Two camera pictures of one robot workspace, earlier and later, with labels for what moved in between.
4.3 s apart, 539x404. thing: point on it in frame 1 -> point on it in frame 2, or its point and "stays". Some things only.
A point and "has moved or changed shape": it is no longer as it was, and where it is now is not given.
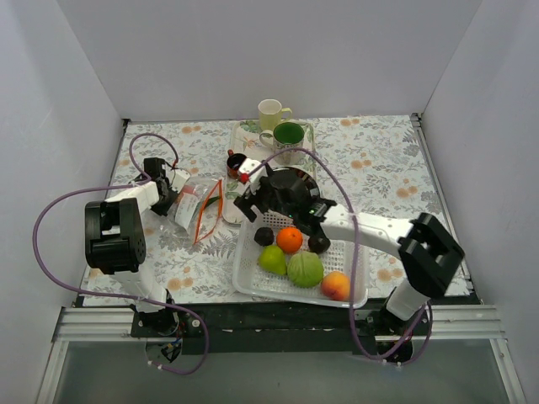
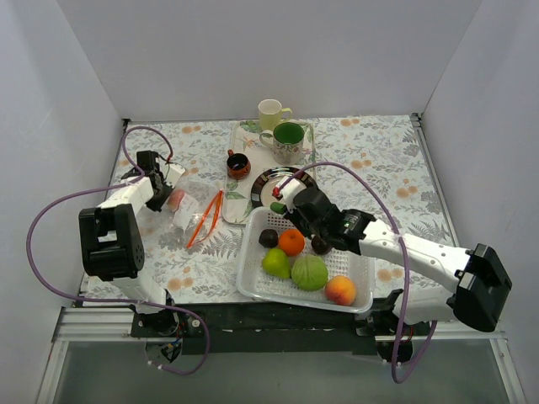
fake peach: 336,285 has moved or changed shape
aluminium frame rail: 95,324 stays
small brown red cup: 232,163 stays
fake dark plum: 318,244 stays
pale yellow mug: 270,114 stays
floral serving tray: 246,137 stays
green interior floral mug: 285,135 stays
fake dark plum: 264,236 has moved or changed shape
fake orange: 289,239 stays
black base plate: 251,330 stays
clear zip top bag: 198,208 has moved or changed shape
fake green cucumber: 211,200 has moved or changed shape
